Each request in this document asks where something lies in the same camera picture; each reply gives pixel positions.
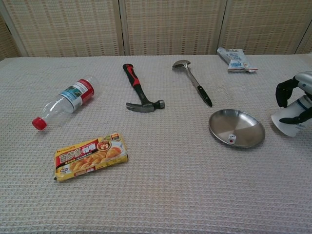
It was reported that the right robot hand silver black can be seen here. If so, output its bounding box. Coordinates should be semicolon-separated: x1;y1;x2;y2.
275;71;312;125

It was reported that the white paper cup blue band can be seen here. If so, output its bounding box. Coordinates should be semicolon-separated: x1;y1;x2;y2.
271;95;312;137

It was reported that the round stainless steel plate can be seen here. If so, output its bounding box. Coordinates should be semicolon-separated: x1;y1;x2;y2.
208;109;266;149

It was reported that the woven bamboo screen panel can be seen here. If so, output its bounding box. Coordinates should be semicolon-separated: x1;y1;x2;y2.
218;0;312;56
295;30;312;55
0;0;124;58
0;12;24;61
120;0;228;57

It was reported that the white blue plastic packet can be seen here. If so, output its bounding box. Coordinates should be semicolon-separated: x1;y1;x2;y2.
216;47;258;74

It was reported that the red black claw hammer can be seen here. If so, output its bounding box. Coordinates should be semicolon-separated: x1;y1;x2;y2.
122;63;166;114

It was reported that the beige waffle weave tablecloth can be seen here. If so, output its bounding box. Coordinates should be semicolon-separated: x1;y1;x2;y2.
0;54;312;234

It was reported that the yellow red curry box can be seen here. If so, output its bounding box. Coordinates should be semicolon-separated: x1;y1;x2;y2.
53;132;129;183

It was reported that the clear plastic bottle red cap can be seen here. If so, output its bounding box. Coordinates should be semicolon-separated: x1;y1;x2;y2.
32;75;101;131

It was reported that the steel ladle black handle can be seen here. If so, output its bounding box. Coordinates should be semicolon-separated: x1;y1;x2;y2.
172;59;213;108

